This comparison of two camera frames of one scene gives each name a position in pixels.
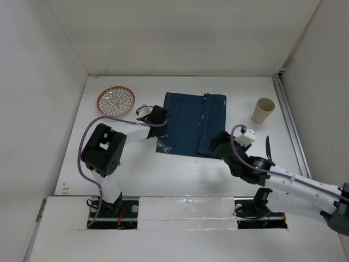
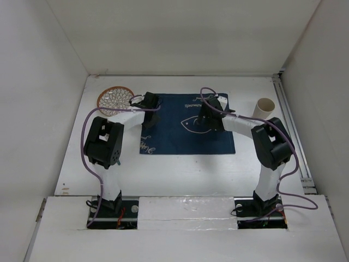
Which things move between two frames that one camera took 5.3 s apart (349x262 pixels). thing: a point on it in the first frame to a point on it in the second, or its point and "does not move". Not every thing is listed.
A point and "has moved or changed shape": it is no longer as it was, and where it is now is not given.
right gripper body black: [223, 137] to [207, 122]
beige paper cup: [264, 108] does not move
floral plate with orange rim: [115, 101] does not move
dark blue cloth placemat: [195, 119] has moved or changed shape
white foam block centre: [163, 213] does not move
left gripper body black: [161, 130] to [154, 119]
